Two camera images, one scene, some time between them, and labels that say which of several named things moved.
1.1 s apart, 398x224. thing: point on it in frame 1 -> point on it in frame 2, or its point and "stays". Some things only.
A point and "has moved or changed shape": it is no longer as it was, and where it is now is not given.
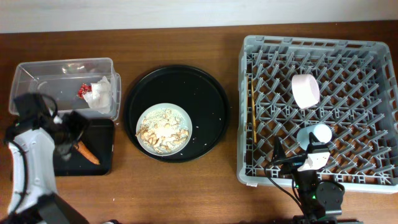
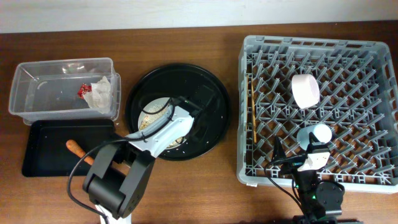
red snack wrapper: [84, 89] stays
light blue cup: [322, 132] stays
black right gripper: [279, 157] stays
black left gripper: [75, 124] -> [200, 138]
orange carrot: [80, 146] has moved or changed shape
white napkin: [99, 98] stays
